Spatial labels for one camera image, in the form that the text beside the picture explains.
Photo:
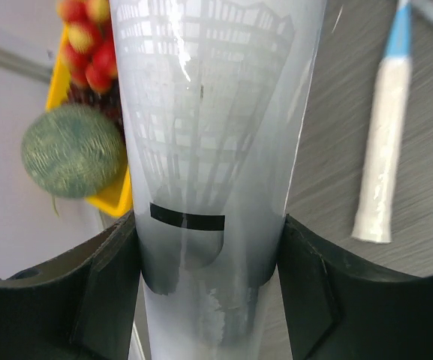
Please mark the yellow plastic bin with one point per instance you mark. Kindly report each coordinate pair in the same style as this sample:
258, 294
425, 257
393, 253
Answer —
115, 199

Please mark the dark purple grapes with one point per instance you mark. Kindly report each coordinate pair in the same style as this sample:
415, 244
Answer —
109, 103

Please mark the white shuttlecock tube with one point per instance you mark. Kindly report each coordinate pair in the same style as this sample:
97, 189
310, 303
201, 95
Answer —
207, 277

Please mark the red cherry bunch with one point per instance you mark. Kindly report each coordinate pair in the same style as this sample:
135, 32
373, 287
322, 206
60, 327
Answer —
88, 51

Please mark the white shuttlecock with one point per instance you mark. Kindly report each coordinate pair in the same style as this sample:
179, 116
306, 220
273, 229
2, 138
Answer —
197, 77

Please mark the green melon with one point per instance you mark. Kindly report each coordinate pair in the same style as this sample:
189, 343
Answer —
72, 151

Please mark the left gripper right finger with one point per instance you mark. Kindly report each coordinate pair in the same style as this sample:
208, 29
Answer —
340, 306

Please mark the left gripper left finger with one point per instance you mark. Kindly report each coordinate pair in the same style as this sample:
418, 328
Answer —
78, 305

